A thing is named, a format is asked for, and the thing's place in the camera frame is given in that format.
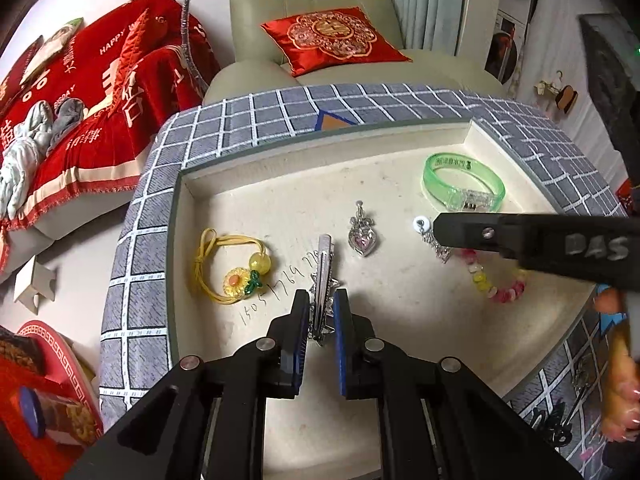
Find yellow flower hair tie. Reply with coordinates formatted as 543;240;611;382
194;227;275;306

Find white washing machine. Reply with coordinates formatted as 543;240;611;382
485;12;526;96

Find silver star hair clip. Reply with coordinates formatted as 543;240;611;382
306;234;343;347

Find blue lid jar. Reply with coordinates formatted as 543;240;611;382
17;386;98;446

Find green translucent bangle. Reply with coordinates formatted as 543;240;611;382
422;152;506;213

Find white tray with plaid rim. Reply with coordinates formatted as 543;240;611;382
97;82;640;480

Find printed white pillow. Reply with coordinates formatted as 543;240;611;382
22;17;83;81

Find red pillow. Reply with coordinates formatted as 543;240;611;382
0;37;43;106

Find person's right hand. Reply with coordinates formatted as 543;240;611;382
592;285;640;443

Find silver chain charm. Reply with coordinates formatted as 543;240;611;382
412;215;451;264

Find light blue clothes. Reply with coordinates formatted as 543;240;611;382
0;100;56;221

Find pale green armchair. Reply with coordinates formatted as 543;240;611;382
202;0;506;106

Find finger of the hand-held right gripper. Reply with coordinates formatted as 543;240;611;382
431;211;520;262

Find pink and yellow bead bracelet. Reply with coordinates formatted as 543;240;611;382
460;247;528;306

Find grey tray with cream lining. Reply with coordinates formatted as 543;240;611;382
167;117;618;480

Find small white box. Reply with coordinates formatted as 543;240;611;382
12;255;58;308

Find grey garment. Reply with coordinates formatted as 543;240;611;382
47;97;86;156

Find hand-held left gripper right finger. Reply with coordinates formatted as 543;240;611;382
334;288;586;480

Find pale green curtain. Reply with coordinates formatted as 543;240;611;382
372;0;503;56

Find silver heart pendant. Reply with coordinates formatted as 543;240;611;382
347;201;381;257

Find red printed blanket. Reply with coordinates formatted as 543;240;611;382
0;0;221;271

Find red embroidered cushion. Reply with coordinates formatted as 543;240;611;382
260;6;413;78

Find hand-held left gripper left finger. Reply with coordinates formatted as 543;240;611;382
65;289;311;480

